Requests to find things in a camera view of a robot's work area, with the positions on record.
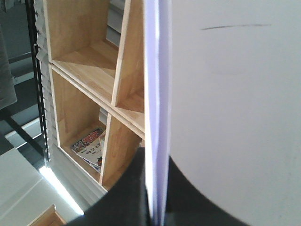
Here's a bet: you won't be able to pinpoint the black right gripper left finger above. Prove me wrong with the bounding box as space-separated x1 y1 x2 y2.
67 147 151 226

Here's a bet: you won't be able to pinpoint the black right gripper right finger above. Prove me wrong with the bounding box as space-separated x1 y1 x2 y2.
165 158 246 226

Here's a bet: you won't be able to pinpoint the white paper sheets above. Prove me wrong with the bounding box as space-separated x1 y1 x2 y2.
143 0 301 226

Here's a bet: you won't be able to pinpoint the colourful magazine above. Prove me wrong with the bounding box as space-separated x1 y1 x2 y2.
71 128 104 173

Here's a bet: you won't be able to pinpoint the wooden shelf unit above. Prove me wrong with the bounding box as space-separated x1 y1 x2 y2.
43 0 145 190

